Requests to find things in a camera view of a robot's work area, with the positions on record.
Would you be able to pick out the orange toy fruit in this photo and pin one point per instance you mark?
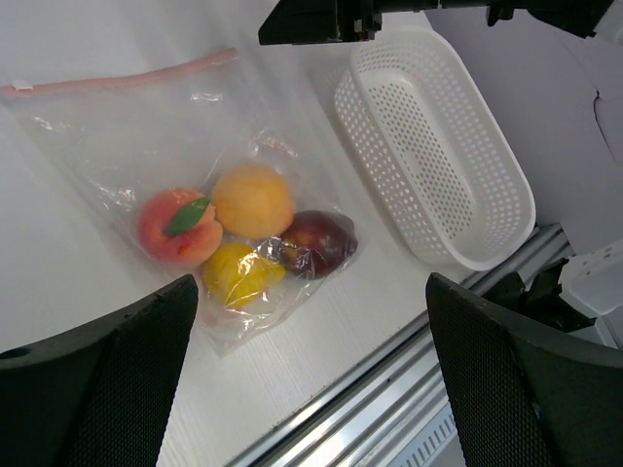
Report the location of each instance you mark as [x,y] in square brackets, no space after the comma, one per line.
[252,200]

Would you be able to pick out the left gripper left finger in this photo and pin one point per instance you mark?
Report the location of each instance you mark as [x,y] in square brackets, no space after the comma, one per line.
[99,394]

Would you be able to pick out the aluminium mounting rail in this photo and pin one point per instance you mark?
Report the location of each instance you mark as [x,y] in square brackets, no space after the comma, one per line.
[367,416]

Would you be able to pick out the white perforated plastic basket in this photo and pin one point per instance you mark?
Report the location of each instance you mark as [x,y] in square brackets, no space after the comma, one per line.
[433,151]

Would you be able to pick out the red orange toy peach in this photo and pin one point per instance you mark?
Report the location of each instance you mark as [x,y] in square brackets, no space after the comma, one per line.
[178,226]

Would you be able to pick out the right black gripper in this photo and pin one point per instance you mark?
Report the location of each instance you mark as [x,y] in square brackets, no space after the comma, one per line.
[307,22]

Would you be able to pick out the dark red toy apple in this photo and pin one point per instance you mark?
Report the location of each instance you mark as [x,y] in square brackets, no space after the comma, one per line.
[317,243]

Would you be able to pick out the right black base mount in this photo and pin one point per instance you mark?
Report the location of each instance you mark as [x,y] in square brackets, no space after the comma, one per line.
[542,302]

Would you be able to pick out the yellow toy pear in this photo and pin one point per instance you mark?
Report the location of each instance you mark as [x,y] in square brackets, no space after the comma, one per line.
[236,274]

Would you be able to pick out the clear pink zip top bag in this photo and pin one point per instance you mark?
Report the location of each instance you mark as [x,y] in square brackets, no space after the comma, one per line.
[120,140]

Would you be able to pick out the white slotted cable duct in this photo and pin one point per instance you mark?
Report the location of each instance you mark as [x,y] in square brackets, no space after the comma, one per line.
[425,447]

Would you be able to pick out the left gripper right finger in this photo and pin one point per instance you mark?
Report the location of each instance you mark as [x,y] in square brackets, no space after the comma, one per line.
[523,393]

